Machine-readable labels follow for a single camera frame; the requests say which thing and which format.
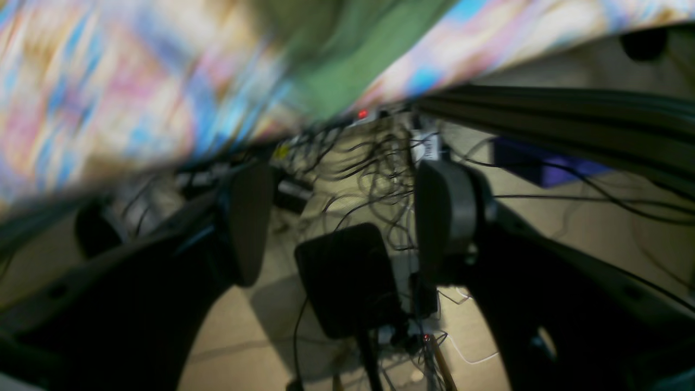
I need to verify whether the black box on floor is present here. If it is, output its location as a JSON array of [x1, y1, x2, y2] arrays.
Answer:
[[294, 223, 408, 339]]

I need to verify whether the aluminium table frame rail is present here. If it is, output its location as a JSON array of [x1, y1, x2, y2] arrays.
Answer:
[[414, 86, 694, 197]]

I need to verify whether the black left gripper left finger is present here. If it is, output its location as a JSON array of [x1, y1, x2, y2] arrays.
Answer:
[[2, 161, 275, 390]]

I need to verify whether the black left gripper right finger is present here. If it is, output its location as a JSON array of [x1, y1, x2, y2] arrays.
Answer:
[[415, 160, 694, 390]]

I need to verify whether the white power strip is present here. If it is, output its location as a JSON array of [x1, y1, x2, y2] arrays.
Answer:
[[345, 105, 412, 128]]

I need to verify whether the colourful patterned tablecloth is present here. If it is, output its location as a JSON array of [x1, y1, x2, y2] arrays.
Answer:
[[1, 1, 693, 216]]

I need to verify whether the olive green t-shirt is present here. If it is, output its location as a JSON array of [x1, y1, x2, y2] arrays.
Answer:
[[253, 1, 454, 121]]

